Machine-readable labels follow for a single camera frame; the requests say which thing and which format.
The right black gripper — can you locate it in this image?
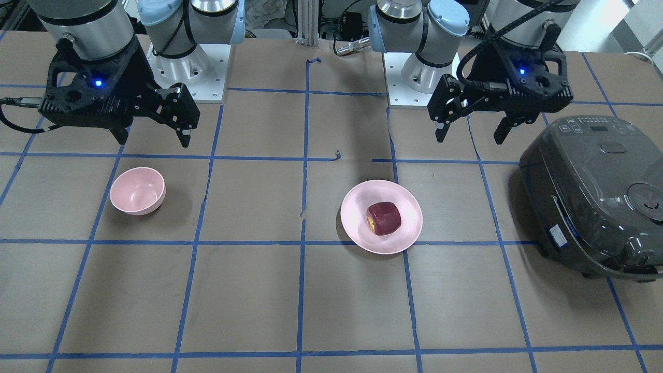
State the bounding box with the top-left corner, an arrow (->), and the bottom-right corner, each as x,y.
39,36 -> 200,148

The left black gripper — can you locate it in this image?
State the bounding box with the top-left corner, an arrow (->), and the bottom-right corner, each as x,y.
428,32 -> 573,146

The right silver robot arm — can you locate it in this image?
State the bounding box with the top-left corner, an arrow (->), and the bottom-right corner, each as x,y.
19,1 -> 246,147

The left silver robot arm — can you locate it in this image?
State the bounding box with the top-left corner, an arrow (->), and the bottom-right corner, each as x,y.
369,1 -> 578,144

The pink bowl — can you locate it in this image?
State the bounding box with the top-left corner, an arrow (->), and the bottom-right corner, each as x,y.
109,167 -> 166,216

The red apple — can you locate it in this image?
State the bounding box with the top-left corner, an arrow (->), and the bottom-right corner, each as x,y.
366,202 -> 402,236

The pink plate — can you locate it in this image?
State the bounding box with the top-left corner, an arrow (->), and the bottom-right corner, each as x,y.
340,180 -> 423,255

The dark grey rice cooker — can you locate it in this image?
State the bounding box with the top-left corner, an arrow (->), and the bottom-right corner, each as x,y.
519,115 -> 662,282

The silver metal connector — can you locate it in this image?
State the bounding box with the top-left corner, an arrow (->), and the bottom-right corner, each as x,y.
333,36 -> 371,57

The black electronics box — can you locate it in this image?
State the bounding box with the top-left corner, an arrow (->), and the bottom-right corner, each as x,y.
337,11 -> 363,41

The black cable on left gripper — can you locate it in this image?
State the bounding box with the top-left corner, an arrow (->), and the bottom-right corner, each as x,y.
456,0 -> 565,90

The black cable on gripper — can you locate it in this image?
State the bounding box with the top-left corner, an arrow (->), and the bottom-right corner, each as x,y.
456,0 -> 565,90
0,96 -> 63,134

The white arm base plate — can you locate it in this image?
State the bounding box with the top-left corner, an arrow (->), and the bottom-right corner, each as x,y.
383,52 -> 459,109
147,44 -> 232,104

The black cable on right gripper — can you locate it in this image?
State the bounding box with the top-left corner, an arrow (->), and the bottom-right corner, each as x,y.
0,96 -> 63,134

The aluminium frame post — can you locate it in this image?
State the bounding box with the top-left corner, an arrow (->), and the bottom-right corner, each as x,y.
296,0 -> 320,49

